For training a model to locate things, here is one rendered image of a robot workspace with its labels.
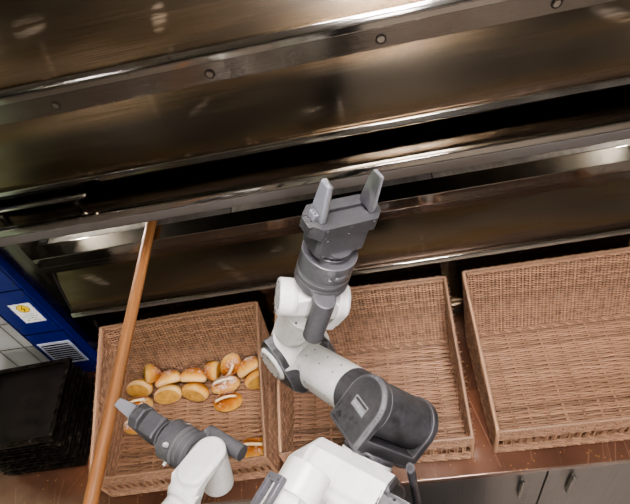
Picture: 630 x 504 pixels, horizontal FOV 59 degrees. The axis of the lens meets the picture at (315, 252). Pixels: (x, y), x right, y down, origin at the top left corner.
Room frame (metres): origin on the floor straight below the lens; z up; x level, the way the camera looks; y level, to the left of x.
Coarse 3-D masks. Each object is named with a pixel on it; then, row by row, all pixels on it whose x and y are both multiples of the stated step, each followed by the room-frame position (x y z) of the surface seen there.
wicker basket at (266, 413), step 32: (160, 320) 1.17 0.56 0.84; (192, 320) 1.14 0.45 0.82; (224, 320) 1.12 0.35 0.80; (256, 320) 1.05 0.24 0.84; (160, 352) 1.14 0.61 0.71; (192, 352) 1.12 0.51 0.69; (224, 352) 1.09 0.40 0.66; (256, 352) 1.07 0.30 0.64; (96, 384) 1.02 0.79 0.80; (96, 416) 0.93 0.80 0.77; (192, 416) 0.93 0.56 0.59; (224, 416) 0.90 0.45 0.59; (256, 416) 0.86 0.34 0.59; (128, 448) 0.89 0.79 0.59; (128, 480) 0.73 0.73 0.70; (160, 480) 0.75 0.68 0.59
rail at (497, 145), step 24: (624, 120) 0.83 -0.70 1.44; (480, 144) 0.89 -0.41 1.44; (504, 144) 0.87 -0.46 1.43; (528, 144) 0.86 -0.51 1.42; (336, 168) 0.95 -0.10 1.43; (360, 168) 0.93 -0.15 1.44; (384, 168) 0.91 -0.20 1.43; (216, 192) 0.99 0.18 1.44; (240, 192) 0.98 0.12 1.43; (72, 216) 1.07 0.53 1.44; (96, 216) 1.04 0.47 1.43; (120, 216) 1.03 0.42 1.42
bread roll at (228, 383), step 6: (222, 378) 1.01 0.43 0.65; (228, 378) 1.00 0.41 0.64; (234, 378) 1.00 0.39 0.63; (216, 384) 0.99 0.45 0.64; (222, 384) 0.99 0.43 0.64; (228, 384) 0.98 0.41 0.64; (234, 384) 0.98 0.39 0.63; (216, 390) 0.98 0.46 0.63; (222, 390) 0.97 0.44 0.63; (228, 390) 0.97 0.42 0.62; (234, 390) 0.97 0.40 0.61
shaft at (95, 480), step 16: (144, 240) 1.16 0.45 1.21; (144, 256) 1.10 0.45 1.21; (144, 272) 1.05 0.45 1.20; (128, 304) 0.95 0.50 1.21; (128, 320) 0.90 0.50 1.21; (128, 336) 0.85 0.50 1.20; (128, 352) 0.81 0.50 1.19; (112, 384) 0.73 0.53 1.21; (112, 400) 0.69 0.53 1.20; (112, 416) 0.65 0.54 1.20; (112, 432) 0.62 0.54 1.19; (96, 448) 0.58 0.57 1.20; (96, 464) 0.55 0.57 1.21; (96, 480) 0.52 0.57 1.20; (96, 496) 0.49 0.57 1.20
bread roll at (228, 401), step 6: (222, 396) 0.94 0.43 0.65; (228, 396) 0.93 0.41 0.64; (234, 396) 0.93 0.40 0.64; (240, 396) 0.94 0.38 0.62; (216, 402) 0.93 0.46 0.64; (222, 402) 0.92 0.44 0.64; (228, 402) 0.92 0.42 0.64; (234, 402) 0.91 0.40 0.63; (240, 402) 0.92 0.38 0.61; (216, 408) 0.92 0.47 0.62; (222, 408) 0.91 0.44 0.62; (228, 408) 0.90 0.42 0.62; (234, 408) 0.90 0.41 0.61
